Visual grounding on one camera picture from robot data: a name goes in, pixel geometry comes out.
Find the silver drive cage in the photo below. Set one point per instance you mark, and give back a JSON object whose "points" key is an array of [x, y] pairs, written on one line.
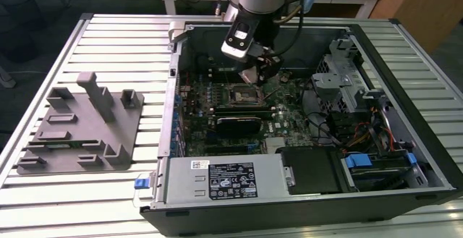
{"points": [[329, 82]]}

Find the silver CPU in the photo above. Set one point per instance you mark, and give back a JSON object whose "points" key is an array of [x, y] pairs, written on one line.
{"points": [[250, 75]]}

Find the green motherboard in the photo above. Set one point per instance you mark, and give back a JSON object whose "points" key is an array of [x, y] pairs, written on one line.
{"points": [[290, 129]]}

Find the black graphics card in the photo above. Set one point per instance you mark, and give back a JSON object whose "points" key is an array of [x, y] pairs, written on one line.
{"points": [[239, 128]]}

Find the blue case latch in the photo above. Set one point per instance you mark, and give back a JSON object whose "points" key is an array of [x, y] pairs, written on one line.
{"points": [[141, 183]]}

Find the green RAM stick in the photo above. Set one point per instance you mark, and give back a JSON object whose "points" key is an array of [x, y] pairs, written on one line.
{"points": [[85, 142]]}

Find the white wrist camera black face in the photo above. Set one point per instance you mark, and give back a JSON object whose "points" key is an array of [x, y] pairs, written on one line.
{"points": [[239, 40]]}

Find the grey case hinge bracket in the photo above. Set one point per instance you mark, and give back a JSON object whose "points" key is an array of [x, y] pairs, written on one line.
{"points": [[177, 29]]}

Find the wooden cabinet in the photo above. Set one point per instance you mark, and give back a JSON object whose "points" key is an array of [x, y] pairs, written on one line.
{"points": [[428, 10]]}

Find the black plastic shroud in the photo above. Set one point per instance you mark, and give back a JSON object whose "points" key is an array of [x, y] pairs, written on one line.
{"points": [[316, 170]]}

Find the black PC case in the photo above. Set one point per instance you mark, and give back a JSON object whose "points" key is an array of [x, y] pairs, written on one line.
{"points": [[253, 219]]}

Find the silver chipset heat sink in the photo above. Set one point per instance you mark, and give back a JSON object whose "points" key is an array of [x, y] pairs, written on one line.
{"points": [[275, 143]]}

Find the silver power supply unit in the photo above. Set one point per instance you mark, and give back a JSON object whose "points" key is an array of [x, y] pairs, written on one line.
{"points": [[181, 178]]}

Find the CPU socket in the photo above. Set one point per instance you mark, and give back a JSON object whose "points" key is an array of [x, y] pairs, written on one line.
{"points": [[246, 95]]}

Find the grey metal foot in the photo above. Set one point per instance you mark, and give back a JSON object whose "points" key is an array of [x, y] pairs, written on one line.
{"points": [[7, 79]]}

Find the grey parts rack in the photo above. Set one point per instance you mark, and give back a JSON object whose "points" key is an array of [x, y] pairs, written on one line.
{"points": [[94, 129]]}

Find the hard disk blue carrier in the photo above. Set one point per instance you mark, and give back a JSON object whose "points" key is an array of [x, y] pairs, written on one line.
{"points": [[358, 162]]}

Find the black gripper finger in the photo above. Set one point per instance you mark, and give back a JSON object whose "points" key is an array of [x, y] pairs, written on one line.
{"points": [[265, 76]]}

